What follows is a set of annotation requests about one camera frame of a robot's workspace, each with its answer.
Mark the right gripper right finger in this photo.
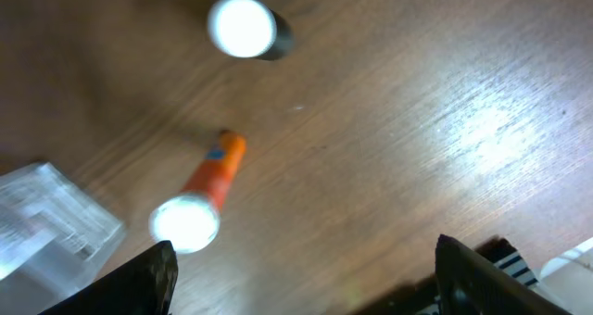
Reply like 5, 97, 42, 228
435, 234, 569, 315

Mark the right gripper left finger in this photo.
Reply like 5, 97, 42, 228
40, 241, 179, 315

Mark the orange tube white cap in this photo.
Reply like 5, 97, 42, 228
149, 130, 246, 254

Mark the dark syrup bottle white cap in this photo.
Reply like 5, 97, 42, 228
207, 0, 295, 61

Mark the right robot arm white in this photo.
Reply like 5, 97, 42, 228
42, 234, 568, 315

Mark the clear plastic container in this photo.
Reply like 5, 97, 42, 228
1, 162, 126, 314

